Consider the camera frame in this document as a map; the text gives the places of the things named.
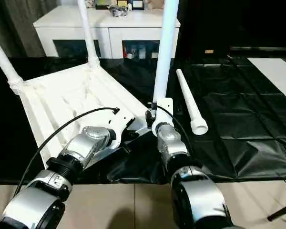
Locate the white plastic table leg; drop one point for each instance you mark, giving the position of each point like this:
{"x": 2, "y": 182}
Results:
{"x": 2, "y": 62}
{"x": 165, "y": 47}
{"x": 190, "y": 105}
{"x": 88, "y": 35}

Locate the white plastic table top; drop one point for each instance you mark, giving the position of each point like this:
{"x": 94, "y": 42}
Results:
{"x": 74, "y": 95}

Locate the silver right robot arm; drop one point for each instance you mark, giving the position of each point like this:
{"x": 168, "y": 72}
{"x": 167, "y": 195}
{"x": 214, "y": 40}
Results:
{"x": 176, "y": 143}

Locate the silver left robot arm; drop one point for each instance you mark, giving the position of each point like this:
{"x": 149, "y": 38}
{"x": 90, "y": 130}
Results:
{"x": 85, "y": 145}

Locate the red and white container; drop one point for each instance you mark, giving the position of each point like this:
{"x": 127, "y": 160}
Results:
{"x": 128, "y": 54}

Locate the small yellow label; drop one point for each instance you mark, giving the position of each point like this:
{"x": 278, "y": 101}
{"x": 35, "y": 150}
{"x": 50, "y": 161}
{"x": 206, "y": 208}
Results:
{"x": 209, "y": 51}

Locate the black plastic mat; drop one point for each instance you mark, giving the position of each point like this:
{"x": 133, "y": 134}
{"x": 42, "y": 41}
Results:
{"x": 240, "y": 119}

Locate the bag of black items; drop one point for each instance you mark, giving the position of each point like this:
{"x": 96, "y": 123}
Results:
{"x": 119, "y": 12}

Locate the beige plush toy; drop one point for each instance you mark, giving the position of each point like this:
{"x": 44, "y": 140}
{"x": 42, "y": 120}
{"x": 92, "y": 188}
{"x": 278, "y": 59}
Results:
{"x": 155, "y": 4}

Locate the white sideboard cabinet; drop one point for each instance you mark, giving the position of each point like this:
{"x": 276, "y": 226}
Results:
{"x": 74, "y": 21}

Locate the black low cabinet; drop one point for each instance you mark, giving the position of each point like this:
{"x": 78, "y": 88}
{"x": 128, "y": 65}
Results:
{"x": 240, "y": 23}

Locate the white flat board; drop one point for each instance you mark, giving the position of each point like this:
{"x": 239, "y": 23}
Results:
{"x": 276, "y": 74}

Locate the dark grey curtain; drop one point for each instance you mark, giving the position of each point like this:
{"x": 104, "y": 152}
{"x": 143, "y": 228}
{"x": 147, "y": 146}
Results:
{"x": 14, "y": 26}

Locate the black tripod leg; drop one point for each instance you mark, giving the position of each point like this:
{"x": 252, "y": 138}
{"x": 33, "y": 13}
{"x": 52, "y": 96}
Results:
{"x": 281, "y": 211}

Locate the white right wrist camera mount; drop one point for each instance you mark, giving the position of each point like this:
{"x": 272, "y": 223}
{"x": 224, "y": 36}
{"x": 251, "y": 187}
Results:
{"x": 164, "y": 107}

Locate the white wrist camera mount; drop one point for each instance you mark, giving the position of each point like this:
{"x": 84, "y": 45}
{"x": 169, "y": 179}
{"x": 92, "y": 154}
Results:
{"x": 119, "y": 121}
{"x": 164, "y": 107}

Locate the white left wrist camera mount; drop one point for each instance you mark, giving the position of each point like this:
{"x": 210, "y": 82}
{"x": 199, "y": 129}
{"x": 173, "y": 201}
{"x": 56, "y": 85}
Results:
{"x": 119, "y": 121}

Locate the dark frame with yellow cards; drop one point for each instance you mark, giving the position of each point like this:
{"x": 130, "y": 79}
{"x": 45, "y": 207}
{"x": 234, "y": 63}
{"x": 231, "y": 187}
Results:
{"x": 119, "y": 3}

